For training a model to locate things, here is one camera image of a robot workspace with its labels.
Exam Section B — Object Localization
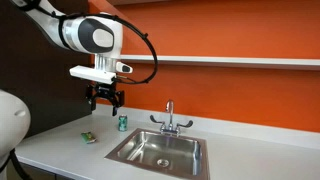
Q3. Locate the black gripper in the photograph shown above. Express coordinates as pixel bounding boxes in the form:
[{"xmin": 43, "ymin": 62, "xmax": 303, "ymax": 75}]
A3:
[{"xmin": 87, "ymin": 83, "xmax": 124, "ymax": 116}]

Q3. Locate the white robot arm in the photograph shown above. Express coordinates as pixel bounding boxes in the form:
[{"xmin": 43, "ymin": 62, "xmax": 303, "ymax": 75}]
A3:
[{"xmin": 0, "ymin": 0, "xmax": 133, "ymax": 177}]

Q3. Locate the stainless steel sink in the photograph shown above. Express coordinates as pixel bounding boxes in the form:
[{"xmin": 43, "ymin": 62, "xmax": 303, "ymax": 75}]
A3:
[{"xmin": 105, "ymin": 128, "xmax": 210, "ymax": 180}]

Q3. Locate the green soda can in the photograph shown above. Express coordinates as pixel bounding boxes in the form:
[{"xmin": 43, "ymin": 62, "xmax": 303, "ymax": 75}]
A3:
[{"xmin": 118, "ymin": 115, "xmax": 127, "ymax": 132}]

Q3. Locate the dark wood cabinet panel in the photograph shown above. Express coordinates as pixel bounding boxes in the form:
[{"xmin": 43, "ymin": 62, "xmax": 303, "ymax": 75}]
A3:
[{"xmin": 0, "ymin": 0, "xmax": 91, "ymax": 136}]

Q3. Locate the white backsplash strip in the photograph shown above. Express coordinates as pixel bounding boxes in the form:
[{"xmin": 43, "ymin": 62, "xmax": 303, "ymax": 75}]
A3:
[{"xmin": 93, "ymin": 104, "xmax": 320, "ymax": 150}]

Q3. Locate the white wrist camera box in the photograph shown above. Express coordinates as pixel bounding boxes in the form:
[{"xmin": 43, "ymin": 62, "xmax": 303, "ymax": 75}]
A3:
[{"xmin": 69, "ymin": 66, "xmax": 116, "ymax": 84}]

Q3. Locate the white wall shelf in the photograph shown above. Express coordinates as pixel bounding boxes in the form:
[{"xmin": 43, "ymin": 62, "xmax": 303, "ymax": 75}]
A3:
[{"xmin": 118, "ymin": 54, "xmax": 320, "ymax": 71}]

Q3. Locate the chrome faucet with handles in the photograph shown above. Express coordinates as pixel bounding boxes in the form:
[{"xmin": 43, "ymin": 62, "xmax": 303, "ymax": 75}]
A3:
[{"xmin": 150, "ymin": 99, "xmax": 193, "ymax": 136}]

